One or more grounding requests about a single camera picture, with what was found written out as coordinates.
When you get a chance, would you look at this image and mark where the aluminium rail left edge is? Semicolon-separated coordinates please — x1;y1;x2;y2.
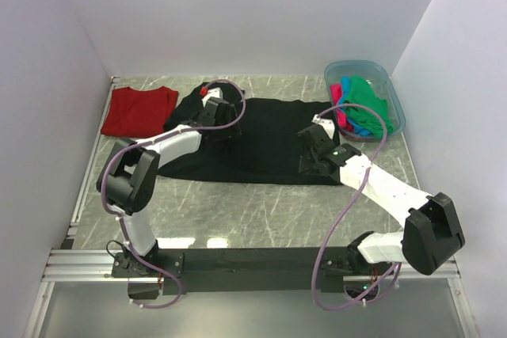
66;76;120;239

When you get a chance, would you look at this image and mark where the green t shirt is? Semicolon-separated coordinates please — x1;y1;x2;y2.
341;74;395;138

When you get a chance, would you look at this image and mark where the folded red t shirt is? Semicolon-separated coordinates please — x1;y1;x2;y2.
101;86;179;139

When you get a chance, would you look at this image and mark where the aluminium rail front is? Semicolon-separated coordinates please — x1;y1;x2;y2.
41;249;461;283

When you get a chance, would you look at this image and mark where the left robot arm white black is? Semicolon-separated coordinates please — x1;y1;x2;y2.
97;90;246;276

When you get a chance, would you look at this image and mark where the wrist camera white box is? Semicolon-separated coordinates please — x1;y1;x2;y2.
199;86;220;104
312;115;335;139

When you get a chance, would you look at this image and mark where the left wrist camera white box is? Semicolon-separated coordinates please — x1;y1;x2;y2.
199;86;220;104

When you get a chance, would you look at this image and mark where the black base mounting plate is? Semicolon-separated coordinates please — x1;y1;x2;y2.
111;247;397;295

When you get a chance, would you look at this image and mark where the blue t shirt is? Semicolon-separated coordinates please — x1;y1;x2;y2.
333;76;372;137

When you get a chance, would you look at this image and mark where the black t shirt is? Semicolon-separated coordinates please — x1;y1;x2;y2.
158;98;337;186

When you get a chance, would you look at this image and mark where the pink t shirt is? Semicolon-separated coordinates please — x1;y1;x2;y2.
330;82;357;133

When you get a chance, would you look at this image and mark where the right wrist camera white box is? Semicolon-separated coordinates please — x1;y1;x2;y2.
312;115;335;139

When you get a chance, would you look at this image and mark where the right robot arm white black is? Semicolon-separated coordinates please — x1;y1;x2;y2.
298;124;465;275

